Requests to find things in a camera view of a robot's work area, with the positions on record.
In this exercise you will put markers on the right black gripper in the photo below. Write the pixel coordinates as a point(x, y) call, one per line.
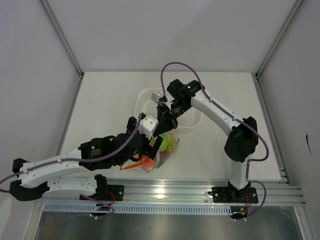
point(166, 120)

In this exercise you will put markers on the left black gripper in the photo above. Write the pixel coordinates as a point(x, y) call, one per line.
point(150, 151)

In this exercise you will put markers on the red grape bunch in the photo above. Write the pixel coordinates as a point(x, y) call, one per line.
point(163, 156)

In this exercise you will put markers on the red peach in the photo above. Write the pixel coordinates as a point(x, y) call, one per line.
point(148, 164)

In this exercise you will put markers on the green apple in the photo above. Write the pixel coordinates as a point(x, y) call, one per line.
point(165, 143)

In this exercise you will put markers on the clear orange zip top bag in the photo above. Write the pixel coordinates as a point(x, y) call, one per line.
point(130, 164)

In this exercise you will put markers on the yellow pear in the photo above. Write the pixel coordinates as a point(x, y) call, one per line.
point(173, 145)

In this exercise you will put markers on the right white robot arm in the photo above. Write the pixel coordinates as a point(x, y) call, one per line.
point(241, 132)

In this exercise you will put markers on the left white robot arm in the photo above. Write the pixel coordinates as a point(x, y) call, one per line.
point(51, 177)

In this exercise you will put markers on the white perforated plastic basket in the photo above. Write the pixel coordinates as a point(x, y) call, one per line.
point(190, 120)

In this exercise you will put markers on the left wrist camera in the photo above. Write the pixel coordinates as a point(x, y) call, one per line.
point(148, 125)

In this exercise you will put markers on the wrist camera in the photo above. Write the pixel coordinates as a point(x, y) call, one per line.
point(160, 99)
point(148, 125)

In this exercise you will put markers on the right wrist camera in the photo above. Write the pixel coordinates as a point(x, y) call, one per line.
point(160, 99)

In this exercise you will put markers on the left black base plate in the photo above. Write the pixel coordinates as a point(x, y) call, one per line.
point(116, 192)

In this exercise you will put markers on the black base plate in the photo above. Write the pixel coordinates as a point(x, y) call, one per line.
point(230, 196)
point(116, 192)

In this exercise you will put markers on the aluminium rail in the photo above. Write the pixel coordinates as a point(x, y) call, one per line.
point(195, 192)

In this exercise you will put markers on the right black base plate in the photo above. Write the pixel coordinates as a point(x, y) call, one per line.
point(230, 196)

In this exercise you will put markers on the slotted cable duct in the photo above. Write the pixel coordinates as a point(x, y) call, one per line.
point(123, 208)

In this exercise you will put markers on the right aluminium frame post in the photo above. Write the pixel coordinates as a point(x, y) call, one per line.
point(284, 29)

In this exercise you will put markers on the aluminium frame post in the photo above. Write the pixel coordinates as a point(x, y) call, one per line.
point(53, 21)
point(284, 29)

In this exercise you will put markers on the left aluminium frame post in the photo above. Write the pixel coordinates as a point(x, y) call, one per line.
point(53, 21)

